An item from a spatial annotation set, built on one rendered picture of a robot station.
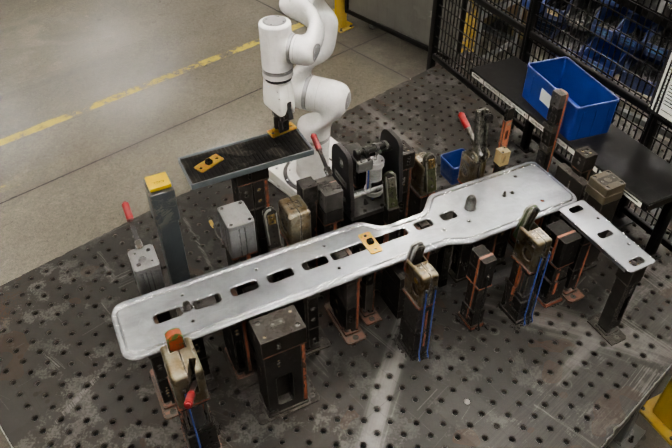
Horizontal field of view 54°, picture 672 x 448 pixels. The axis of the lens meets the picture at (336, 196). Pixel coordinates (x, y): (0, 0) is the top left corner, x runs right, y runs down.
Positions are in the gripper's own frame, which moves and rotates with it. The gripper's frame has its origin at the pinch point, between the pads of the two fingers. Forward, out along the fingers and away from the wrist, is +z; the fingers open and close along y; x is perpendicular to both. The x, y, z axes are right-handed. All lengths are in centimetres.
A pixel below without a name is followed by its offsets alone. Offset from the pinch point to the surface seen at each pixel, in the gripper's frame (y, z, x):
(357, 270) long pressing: 41.4, 23.4, -3.3
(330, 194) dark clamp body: 18.8, 15.9, 3.9
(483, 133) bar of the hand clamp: 28, 10, 55
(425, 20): -161, 91, 209
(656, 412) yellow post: 97, 121, 101
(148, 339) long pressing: 30, 23, -58
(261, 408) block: 45, 53, -38
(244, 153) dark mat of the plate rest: -2.8, 7.7, -11.3
